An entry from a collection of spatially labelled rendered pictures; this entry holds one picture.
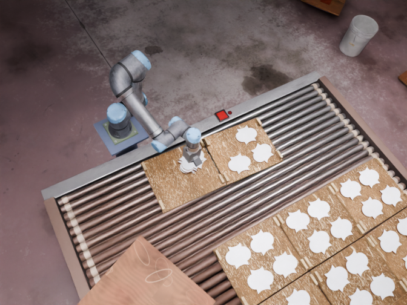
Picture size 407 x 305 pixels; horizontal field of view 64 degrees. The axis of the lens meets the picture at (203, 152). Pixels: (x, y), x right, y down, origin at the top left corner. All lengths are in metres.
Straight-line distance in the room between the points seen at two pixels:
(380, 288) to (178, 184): 1.25
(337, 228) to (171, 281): 1.00
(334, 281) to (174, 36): 3.04
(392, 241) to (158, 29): 3.15
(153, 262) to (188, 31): 2.92
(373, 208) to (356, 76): 2.23
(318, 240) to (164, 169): 0.99
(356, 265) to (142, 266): 1.17
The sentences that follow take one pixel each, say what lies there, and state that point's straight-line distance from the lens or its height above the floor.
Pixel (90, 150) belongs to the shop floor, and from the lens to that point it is 3.22.
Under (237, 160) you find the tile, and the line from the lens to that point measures 2.07.
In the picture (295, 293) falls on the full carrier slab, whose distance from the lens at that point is 1.95.
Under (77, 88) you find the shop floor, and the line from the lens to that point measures 3.64.
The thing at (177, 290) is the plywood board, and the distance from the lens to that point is 1.75.
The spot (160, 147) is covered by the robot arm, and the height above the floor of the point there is 1.28.
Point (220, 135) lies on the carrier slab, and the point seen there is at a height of 0.94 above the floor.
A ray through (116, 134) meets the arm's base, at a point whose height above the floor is 0.92.
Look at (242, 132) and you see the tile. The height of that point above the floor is 0.95.
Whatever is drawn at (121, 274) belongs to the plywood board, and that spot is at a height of 1.04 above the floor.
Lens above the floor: 2.78
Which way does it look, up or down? 63 degrees down
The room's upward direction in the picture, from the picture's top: 11 degrees clockwise
